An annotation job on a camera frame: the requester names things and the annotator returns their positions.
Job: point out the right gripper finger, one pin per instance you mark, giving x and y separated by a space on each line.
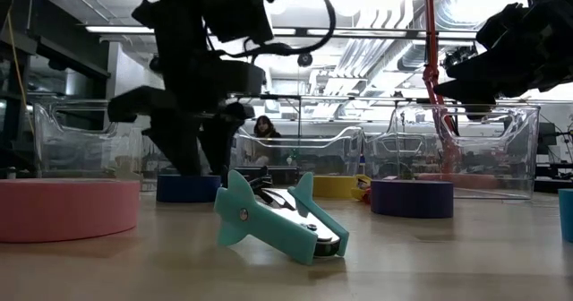
470 92
474 68

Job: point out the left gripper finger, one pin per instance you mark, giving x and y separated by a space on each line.
179 144
219 144

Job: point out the dark blue tape roll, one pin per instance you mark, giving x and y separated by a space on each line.
188 189

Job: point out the teal staple remover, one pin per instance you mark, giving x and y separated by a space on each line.
264 229

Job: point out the yellow tape roll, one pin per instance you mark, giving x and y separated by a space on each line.
333 186

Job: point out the pink tape roll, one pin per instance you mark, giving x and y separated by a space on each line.
67 211

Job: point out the yellow mini stapler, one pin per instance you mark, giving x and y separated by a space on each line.
360 182

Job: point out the red mini stapler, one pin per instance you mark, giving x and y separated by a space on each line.
367 197

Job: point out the black staple remover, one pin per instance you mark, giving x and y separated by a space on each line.
262 182

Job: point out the purple tape roll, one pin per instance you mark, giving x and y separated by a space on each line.
412 200

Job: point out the light blue tape roll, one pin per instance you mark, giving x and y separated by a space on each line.
566 216

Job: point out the red desk lamp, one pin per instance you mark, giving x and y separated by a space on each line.
431 77

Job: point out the person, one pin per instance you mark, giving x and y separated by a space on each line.
265 128

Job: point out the clear plastic bin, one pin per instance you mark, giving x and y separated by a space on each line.
492 157
322 153
80 157

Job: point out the overhead light bar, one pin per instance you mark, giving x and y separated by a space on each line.
371 33

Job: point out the black round ceiling fixture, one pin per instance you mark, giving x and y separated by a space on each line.
305 59

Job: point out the dark shelving unit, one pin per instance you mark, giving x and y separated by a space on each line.
13 113

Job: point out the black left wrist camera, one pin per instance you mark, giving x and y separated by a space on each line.
237 10

